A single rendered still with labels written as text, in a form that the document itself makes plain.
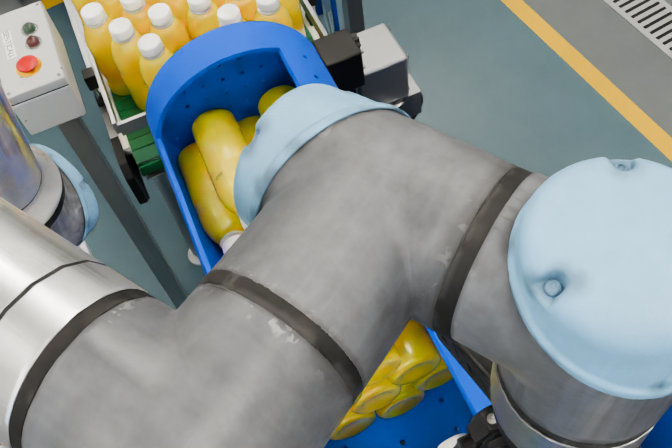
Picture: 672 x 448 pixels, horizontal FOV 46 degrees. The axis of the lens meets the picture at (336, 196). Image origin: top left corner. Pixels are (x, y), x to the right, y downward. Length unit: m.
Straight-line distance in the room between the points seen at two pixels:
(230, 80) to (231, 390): 0.98
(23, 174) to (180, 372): 0.53
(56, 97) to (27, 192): 0.61
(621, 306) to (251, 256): 0.13
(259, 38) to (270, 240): 0.86
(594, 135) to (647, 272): 2.31
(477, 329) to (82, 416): 0.14
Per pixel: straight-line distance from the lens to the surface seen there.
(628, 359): 0.27
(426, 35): 2.81
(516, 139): 2.54
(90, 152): 1.64
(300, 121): 0.32
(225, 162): 1.12
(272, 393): 0.27
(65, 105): 1.42
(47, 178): 0.84
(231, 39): 1.14
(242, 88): 1.25
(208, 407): 0.27
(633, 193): 0.28
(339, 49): 1.41
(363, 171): 0.30
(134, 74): 1.46
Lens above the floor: 2.03
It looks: 57 degrees down
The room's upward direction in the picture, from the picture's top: 11 degrees counter-clockwise
